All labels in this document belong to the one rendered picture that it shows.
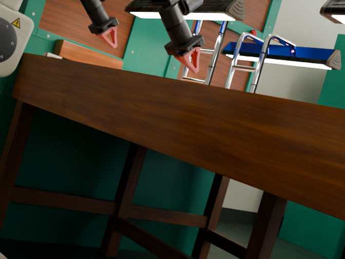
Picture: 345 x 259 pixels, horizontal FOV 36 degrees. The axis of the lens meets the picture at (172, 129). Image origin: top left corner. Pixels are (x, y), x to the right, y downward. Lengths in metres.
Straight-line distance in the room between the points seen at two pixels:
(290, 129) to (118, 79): 0.65
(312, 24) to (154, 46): 2.67
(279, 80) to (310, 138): 3.68
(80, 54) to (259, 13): 1.12
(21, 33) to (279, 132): 0.64
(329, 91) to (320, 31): 0.71
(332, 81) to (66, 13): 2.85
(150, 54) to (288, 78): 2.45
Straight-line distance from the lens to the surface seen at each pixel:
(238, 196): 4.58
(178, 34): 1.40
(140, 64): 2.47
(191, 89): 1.26
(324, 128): 0.99
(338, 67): 2.16
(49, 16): 2.25
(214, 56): 1.98
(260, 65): 2.15
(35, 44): 2.21
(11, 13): 1.29
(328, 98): 4.60
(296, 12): 4.76
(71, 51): 2.21
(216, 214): 2.79
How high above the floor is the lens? 0.65
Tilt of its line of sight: level
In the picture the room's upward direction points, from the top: 16 degrees clockwise
